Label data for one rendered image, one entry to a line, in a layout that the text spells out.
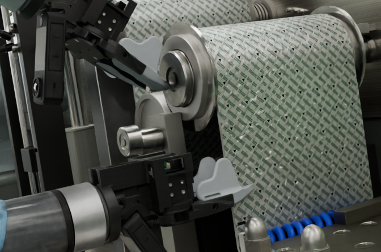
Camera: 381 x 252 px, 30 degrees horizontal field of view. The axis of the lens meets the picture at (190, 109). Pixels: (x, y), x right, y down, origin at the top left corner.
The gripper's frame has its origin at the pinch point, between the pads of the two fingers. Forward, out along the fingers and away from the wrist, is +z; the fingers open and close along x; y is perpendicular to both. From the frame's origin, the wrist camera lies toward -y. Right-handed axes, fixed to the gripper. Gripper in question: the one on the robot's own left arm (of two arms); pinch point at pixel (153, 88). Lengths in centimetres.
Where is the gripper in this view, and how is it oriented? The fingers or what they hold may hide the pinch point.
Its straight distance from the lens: 94.9
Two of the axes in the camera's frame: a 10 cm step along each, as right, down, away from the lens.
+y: 4.3, -8.6, 2.7
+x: -4.9, 0.3, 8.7
